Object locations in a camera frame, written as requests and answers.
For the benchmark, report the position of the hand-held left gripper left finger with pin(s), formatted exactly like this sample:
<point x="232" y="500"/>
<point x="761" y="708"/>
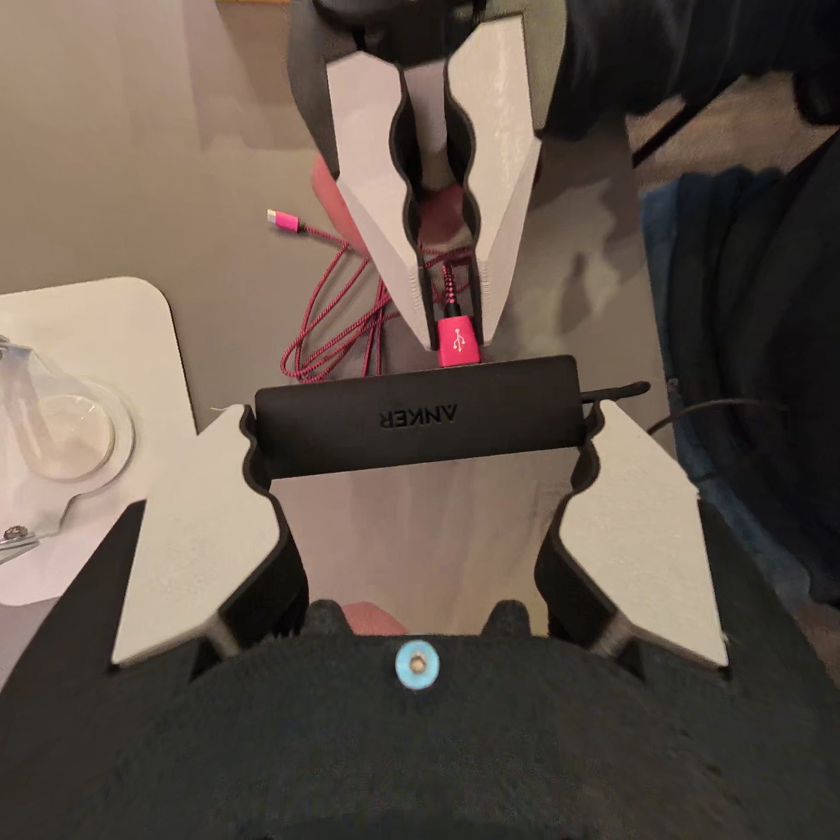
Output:
<point x="197" y="538"/>

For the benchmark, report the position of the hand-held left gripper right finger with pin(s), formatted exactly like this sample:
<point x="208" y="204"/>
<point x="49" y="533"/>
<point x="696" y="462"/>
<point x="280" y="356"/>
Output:
<point x="636" y="544"/>

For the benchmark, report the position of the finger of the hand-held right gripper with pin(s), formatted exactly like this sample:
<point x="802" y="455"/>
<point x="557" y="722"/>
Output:
<point x="502" y="131"/>
<point x="367" y="151"/>

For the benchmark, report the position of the black usb hub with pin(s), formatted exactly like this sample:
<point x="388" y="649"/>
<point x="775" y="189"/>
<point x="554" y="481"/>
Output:
<point x="328" y="426"/>

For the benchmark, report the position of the person's right hand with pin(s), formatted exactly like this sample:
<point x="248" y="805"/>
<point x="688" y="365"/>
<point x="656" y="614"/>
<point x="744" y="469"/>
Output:
<point x="446" y="220"/>

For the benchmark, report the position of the person's left hand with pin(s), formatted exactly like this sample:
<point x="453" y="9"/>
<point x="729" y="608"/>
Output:
<point x="374" y="620"/>

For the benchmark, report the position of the person's blue jeans leg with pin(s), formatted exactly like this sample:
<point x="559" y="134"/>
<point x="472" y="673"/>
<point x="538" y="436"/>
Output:
<point x="663" y="262"/>

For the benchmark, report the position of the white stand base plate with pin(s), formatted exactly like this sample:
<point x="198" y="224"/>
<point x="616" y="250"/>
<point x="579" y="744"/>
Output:
<point x="151" y="341"/>

